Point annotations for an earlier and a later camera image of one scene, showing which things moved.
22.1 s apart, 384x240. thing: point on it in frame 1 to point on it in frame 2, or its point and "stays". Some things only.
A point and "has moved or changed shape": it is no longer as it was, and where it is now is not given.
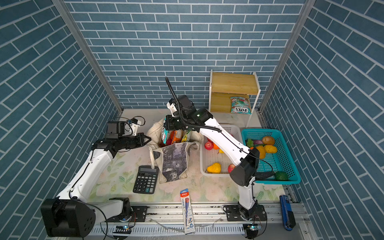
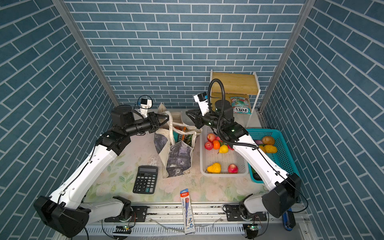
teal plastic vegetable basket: (280, 161) stays
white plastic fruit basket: (208, 157) stays
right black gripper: (170, 126) to (199, 117)
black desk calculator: (146, 180) stays
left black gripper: (140, 141) to (153, 122)
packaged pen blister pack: (187, 213) stays
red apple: (231, 167) stays
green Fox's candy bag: (164, 133) to (175, 135)
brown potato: (268, 140) stays
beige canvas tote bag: (173, 159) has moved or changed shape
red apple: (209, 145) stays
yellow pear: (214, 168) stays
